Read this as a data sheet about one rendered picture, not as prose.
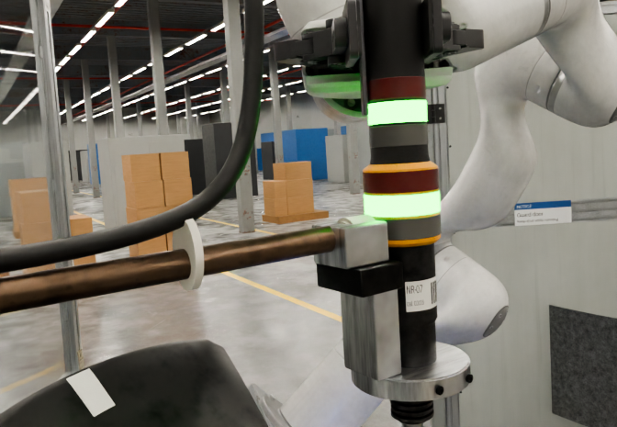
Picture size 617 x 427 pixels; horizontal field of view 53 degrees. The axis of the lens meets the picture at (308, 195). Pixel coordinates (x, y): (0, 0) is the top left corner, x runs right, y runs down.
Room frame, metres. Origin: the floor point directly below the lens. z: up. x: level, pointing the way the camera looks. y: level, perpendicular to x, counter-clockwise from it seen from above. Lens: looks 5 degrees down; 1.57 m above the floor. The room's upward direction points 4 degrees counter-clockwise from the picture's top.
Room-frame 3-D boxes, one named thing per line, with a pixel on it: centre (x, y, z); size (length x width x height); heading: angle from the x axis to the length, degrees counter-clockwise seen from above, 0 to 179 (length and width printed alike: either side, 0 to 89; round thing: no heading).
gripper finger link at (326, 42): (0.37, -0.02, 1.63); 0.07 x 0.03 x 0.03; 0
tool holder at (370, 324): (0.35, -0.05, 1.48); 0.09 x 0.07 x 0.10; 125
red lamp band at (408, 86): (0.36, -0.05, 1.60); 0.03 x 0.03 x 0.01
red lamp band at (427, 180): (0.36, -0.05, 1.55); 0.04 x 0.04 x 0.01
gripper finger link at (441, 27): (0.37, -0.09, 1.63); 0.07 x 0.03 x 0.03; 0
